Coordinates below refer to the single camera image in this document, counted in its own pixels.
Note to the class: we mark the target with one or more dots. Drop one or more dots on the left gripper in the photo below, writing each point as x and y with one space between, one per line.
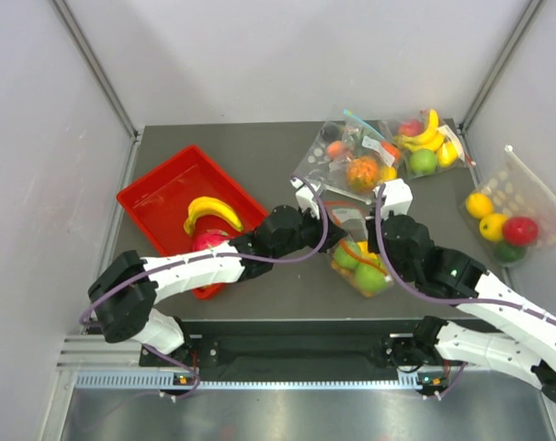
334 233

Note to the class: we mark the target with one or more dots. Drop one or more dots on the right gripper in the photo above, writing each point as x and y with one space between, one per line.
372 244

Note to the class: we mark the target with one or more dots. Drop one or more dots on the zip bag with red zipper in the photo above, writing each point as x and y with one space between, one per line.
351 217

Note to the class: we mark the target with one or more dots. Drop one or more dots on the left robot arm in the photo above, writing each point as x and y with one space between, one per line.
126 293

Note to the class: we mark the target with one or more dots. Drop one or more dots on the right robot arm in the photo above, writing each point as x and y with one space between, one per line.
524 348

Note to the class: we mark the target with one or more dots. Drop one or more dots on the green apple in red-zip bag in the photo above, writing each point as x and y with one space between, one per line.
369 280

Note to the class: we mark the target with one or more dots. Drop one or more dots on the dotted flat zip bag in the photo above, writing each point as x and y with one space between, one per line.
316 166

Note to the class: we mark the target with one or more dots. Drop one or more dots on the yellow mango in blue-zip bag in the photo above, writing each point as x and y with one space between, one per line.
388 173

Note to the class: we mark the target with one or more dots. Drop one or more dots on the zip bag with blue zipper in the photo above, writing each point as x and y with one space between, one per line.
364 139

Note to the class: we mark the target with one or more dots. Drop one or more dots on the green apple in banana bag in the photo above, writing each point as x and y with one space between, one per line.
423 162

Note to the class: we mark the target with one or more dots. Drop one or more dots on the zip bag with bananas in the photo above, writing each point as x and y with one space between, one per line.
391 127

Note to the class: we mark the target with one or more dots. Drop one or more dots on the yellow lemon in banana bag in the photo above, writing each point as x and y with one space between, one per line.
447 155

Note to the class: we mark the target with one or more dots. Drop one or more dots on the yellow banana bunch in bag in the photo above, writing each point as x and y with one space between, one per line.
431 138

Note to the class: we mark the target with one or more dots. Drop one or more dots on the red apple in dotted bag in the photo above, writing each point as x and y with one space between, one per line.
520 231

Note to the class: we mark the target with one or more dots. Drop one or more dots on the dotted zip bag with lemons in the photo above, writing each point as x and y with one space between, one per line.
516 191

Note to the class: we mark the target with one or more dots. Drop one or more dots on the orange mandarin cluster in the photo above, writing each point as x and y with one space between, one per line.
345 273

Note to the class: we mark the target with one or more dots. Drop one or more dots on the orange pineapple toy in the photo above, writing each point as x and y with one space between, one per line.
362 174

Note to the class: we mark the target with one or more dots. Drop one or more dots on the orange persimmon toy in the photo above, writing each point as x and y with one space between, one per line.
335 149

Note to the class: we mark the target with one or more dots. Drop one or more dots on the orange tomato toy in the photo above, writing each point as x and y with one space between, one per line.
392 150

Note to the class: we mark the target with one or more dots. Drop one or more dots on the pink dragon fruit toy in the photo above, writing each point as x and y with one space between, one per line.
209 239

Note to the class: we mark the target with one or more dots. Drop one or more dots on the banana bunch in tray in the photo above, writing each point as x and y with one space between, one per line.
208 206

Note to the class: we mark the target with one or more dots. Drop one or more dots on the yellow lemon left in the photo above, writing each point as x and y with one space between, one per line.
479 205

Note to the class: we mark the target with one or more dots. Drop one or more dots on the yellow orange with green stem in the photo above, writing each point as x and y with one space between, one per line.
491 227

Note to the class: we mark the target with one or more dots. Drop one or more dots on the red peach toy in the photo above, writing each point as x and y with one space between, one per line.
411 128

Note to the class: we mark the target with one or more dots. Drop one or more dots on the dark green avocado toy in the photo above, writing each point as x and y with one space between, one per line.
507 253

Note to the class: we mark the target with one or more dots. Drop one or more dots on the red plastic tray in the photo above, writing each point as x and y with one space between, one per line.
157 202

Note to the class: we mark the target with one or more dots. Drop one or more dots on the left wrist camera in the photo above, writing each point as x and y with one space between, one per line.
308 197

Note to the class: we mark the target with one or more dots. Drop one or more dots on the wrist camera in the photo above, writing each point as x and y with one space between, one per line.
308 197
397 198

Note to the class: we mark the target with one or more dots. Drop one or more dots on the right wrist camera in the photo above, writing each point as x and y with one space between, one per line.
397 198

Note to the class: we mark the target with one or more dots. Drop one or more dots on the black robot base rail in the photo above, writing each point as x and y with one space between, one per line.
299 350

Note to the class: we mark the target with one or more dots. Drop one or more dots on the aluminium corner post left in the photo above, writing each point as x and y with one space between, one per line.
93 64

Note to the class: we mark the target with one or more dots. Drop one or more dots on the aluminium corner post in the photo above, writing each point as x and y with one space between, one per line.
513 41
93 64

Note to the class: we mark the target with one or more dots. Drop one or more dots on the white slotted cable duct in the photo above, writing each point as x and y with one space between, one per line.
170 380

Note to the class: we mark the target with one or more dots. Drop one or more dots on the aluminium corner post right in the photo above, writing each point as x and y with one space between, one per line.
513 41

